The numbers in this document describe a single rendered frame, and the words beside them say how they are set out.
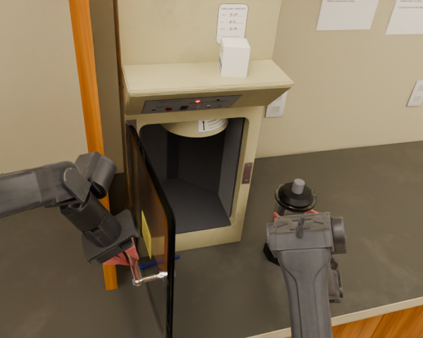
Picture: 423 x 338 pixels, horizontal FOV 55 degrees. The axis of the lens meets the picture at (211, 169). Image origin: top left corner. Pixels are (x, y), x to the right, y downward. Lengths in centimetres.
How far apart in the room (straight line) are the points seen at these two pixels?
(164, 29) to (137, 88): 14
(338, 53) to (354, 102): 24
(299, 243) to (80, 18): 47
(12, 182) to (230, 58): 44
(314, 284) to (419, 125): 154
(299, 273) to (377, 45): 122
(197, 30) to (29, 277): 76
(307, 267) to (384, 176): 119
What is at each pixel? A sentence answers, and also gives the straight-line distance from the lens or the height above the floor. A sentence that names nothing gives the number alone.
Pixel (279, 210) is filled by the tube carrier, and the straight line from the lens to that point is 108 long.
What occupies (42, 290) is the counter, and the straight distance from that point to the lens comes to 116.
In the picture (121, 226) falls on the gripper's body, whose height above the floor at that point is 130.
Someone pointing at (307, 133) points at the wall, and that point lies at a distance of 166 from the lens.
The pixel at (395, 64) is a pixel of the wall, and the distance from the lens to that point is 172.
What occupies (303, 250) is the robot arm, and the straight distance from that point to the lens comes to 52.
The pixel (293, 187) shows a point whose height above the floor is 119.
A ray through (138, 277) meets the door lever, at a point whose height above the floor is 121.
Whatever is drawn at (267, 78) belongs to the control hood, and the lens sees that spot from 82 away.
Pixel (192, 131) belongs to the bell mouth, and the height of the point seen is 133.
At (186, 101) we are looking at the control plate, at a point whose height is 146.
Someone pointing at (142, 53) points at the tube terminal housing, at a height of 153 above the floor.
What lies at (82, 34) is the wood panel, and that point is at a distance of 72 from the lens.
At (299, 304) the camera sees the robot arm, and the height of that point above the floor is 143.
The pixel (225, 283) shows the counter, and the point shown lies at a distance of 113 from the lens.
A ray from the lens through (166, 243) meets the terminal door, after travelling 68.
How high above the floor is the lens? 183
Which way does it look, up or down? 37 degrees down
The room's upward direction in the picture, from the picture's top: 5 degrees clockwise
